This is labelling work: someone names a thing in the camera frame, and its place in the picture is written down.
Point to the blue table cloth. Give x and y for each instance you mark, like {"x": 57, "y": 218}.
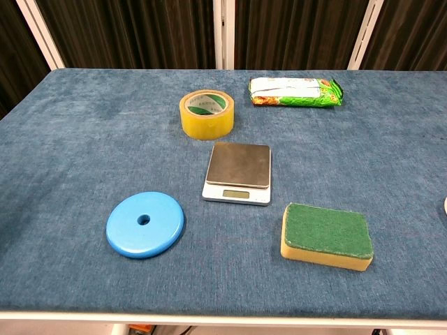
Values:
{"x": 87, "y": 157}

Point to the white frame post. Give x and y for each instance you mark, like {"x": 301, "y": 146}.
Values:
{"x": 225, "y": 35}
{"x": 42, "y": 31}
{"x": 365, "y": 35}

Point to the small orange object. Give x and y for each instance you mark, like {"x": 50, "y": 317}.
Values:
{"x": 139, "y": 329}

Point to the blue disc with hole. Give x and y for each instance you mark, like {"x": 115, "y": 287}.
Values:
{"x": 157, "y": 237}

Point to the green yellow scouring sponge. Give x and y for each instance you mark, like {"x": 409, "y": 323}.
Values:
{"x": 326, "y": 230}

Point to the green white snack packet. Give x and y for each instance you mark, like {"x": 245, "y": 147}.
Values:
{"x": 297, "y": 94}

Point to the small digital kitchen scale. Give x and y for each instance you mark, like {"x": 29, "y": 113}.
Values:
{"x": 239, "y": 164}

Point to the white oval plate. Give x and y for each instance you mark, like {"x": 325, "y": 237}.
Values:
{"x": 445, "y": 206}

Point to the yellowish clear tape roll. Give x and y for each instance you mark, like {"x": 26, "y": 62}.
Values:
{"x": 207, "y": 125}

